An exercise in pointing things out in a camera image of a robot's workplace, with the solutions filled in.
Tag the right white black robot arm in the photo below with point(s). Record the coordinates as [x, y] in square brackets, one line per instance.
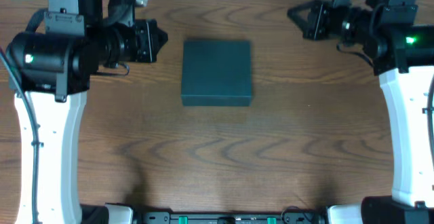
[400, 53]

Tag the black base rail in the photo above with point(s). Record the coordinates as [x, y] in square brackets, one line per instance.
[291, 217]

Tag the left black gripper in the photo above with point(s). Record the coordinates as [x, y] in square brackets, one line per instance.
[146, 41]

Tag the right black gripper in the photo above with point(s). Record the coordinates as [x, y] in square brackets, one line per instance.
[315, 20]

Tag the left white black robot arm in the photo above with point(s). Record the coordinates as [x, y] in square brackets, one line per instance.
[50, 65]

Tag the black gift box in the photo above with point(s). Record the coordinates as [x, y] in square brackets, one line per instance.
[216, 73]

